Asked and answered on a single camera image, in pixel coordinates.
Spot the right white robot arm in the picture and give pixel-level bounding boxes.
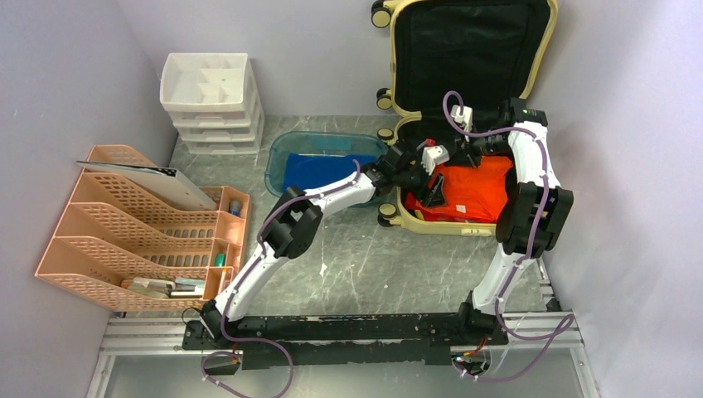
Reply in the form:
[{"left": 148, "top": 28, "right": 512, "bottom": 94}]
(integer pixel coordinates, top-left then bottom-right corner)
[{"left": 443, "top": 98, "right": 574, "bottom": 316}]

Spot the yellow hard-shell suitcase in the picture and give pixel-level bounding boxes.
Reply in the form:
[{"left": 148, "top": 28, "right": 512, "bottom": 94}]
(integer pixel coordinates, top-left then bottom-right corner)
[{"left": 371, "top": 1, "right": 558, "bottom": 235}]

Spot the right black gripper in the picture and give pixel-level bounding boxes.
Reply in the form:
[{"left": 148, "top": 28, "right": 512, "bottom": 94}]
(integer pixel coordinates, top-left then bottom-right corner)
[{"left": 445, "top": 123, "right": 512, "bottom": 170}]

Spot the orange mesh file organizer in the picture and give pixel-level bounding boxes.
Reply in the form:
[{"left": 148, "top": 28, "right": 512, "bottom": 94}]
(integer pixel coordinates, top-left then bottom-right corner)
[{"left": 35, "top": 170, "right": 251, "bottom": 312}]

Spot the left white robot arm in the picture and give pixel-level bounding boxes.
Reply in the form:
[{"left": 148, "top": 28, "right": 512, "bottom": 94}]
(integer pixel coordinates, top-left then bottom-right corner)
[{"left": 200, "top": 142, "right": 449, "bottom": 348}]

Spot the blue cloth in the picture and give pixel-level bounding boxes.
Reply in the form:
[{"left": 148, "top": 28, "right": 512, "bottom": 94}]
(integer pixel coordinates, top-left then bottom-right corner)
[{"left": 281, "top": 153, "right": 378, "bottom": 190}]

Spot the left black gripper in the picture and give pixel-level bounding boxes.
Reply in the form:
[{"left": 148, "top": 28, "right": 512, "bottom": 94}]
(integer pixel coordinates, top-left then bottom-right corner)
[{"left": 393, "top": 158, "right": 446, "bottom": 208}]

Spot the teal plastic bin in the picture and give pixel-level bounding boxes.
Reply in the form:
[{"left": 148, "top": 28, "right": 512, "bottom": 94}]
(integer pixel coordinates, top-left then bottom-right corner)
[{"left": 264, "top": 131, "right": 386, "bottom": 197}]

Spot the white plastic drawer unit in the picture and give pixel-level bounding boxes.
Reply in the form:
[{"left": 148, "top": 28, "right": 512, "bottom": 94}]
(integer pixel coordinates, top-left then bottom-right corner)
[{"left": 160, "top": 53, "right": 264, "bottom": 155}]

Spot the red cloth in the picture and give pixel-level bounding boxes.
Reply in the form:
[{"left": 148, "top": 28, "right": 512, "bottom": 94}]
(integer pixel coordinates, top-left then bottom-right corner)
[{"left": 403, "top": 157, "right": 514, "bottom": 224}]

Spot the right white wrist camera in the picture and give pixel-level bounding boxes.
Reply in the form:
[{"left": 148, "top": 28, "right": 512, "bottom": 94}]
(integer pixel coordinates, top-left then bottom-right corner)
[{"left": 449, "top": 104, "right": 473, "bottom": 133}]

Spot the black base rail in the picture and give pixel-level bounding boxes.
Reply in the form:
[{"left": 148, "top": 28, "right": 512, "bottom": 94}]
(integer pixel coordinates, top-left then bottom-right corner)
[{"left": 182, "top": 308, "right": 508, "bottom": 370}]

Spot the grey blue capped bottle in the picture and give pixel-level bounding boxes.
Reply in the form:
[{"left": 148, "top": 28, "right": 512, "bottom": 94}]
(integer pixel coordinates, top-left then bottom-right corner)
[{"left": 229, "top": 200, "right": 243, "bottom": 216}]

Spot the grey folder in organizer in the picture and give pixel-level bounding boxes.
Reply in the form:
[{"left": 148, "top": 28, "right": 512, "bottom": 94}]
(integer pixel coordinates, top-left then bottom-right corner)
[{"left": 77, "top": 161, "right": 217, "bottom": 211}]

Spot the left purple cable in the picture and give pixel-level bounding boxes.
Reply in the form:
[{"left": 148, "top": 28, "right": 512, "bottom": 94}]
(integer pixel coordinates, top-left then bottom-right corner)
[{"left": 200, "top": 159, "right": 364, "bottom": 398}]

